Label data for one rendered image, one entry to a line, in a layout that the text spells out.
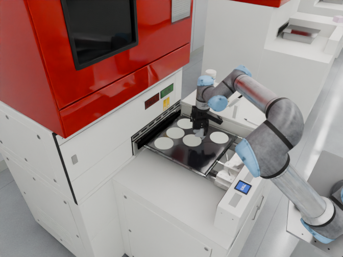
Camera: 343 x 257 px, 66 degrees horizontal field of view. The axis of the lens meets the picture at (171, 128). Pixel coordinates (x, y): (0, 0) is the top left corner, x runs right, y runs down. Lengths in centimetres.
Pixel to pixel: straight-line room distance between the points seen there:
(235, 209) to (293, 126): 41
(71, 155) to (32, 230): 131
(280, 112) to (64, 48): 66
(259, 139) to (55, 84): 63
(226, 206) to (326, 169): 49
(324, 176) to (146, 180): 80
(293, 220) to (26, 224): 187
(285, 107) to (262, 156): 17
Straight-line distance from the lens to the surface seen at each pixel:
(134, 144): 135
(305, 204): 101
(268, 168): 85
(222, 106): 114
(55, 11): 83
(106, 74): 99
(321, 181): 133
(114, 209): 152
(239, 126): 149
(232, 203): 109
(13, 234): 237
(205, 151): 136
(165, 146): 137
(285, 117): 83
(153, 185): 129
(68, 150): 107
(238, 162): 136
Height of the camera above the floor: 181
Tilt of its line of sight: 38 degrees down
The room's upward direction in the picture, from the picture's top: 1 degrees clockwise
